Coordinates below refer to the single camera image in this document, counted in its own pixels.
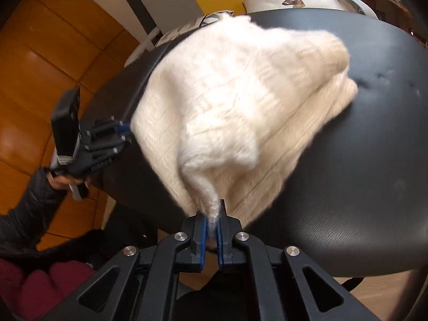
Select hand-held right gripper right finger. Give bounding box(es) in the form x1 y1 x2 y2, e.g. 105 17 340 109
216 199 378 321

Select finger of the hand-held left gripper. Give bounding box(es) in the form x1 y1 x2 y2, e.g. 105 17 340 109
113 123 132 140

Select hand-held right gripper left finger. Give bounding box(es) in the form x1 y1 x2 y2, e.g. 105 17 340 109
50 216 208 321

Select white knitted sweater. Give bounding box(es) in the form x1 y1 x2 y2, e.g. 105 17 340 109
130 15 359 228

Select person's left forearm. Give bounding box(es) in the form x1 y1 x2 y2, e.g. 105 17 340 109
0 167 68 253

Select person's left hand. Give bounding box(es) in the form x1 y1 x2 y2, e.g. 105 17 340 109
47 170 91 191

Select blue white patterned cushion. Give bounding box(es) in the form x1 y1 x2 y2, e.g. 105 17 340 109
157 11 235 45

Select person's maroon pants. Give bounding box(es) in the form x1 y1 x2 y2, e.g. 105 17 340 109
0 257 98 321

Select white deer print cushion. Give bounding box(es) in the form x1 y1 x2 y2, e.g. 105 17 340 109
242 0 349 13

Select wooden shelf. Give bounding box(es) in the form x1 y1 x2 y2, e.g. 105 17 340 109
357 0 417 36

